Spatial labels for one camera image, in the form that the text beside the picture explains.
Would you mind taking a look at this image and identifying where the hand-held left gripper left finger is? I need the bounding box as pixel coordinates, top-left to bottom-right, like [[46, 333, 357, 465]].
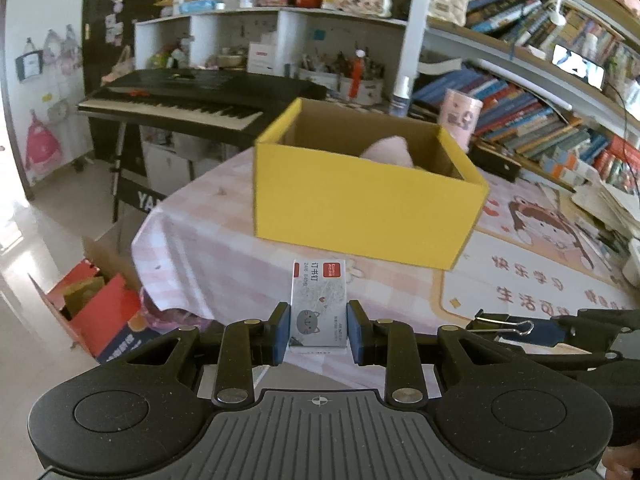
[[124, 302, 292, 407]]

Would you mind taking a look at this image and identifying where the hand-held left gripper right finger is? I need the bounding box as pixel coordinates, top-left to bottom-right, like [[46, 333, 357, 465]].
[[346, 300, 526, 406]]

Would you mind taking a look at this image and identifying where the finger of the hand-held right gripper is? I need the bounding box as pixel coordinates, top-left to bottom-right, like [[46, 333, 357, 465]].
[[525, 309, 640, 348], [520, 352, 623, 376]]

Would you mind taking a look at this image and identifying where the small white staple box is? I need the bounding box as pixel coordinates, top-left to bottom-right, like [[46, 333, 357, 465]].
[[288, 259, 350, 354]]

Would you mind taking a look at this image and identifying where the black binder clip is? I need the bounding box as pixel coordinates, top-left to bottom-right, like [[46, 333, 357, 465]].
[[467, 311, 535, 336]]

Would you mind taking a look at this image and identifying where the yellow cardboard box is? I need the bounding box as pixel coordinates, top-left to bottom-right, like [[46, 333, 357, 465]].
[[252, 97, 490, 271]]

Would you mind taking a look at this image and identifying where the pink plush toy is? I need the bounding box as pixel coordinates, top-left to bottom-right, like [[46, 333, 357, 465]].
[[361, 136, 415, 169]]

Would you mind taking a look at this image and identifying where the pink tablecloth covered desktop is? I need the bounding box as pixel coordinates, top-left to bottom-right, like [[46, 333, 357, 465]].
[[131, 147, 640, 392]]

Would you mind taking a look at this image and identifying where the person's right hand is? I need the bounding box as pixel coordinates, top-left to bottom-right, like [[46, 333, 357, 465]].
[[604, 444, 640, 480]]

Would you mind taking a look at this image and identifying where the stack of papers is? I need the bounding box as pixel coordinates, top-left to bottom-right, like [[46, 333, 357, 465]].
[[572, 180, 640, 262]]

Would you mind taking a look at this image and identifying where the red cardboard box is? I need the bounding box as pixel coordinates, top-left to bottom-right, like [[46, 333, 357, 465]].
[[30, 260, 152, 364]]

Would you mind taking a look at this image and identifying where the black rectangular case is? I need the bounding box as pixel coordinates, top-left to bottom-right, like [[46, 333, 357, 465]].
[[472, 145, 522, 184]]

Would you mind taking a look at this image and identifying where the row of books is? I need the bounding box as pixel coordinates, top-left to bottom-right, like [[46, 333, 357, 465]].
[[462, 0, 640, 77], [412, 65, 621, 177]]

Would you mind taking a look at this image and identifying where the black keyboard stand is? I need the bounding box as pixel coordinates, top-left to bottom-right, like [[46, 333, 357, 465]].
[[111, 120, 172, 222]]

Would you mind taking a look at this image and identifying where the pink printed canister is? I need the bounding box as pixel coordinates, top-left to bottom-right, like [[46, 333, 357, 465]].
[[440, 88, 485, 154]]

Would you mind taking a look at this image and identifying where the white spray bottle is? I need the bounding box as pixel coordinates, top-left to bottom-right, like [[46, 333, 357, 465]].
[[391, 76, 414, 119]]

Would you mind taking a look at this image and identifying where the black electronic keyboard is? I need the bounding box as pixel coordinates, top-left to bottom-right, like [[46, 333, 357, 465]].
[[77, 69, 328, 137]]

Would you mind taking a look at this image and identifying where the white pen holder row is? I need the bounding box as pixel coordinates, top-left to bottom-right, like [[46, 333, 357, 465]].
[[299, 65, 384, 107]]

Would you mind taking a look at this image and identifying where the smartphone with lit screen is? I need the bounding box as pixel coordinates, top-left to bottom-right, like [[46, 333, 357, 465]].
[[552, 44, 606, 89]]

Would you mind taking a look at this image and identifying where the white box with red label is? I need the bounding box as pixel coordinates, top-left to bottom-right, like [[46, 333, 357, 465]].
[[248, 42, 279, 75]]

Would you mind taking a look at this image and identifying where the white bookshelf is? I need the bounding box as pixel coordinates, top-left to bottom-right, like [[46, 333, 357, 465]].
[[134, 0, 640, 126]]

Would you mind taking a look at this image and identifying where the pink hanging bag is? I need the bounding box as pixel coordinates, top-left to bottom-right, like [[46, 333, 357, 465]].
[[25, 109, 64, 177]]

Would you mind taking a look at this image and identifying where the white quilted handbag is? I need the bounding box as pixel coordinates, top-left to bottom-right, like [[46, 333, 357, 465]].
[[431, 0, 469, 26]]

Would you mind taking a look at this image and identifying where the dark wooden door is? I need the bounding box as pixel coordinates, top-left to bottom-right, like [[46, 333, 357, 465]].
[[82, 0, 184, 92]]

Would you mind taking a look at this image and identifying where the dark tote bag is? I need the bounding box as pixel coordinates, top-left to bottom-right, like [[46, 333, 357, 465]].
[[15, 39, 44, 82]]

